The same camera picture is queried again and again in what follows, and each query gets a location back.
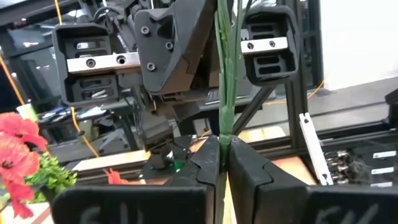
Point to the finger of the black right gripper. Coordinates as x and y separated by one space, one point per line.
168 31

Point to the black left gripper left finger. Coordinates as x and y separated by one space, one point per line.
140 205

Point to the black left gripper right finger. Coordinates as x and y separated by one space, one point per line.
295 205

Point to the orange artificial flower bunch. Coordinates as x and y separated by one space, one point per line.
227 77

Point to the red artificial flower bunch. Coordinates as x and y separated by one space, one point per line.
18 155

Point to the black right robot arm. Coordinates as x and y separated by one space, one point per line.
161 160

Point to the black connector panel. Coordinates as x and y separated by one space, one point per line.
357 168

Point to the silver aluminium rail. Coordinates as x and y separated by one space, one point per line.
314 149

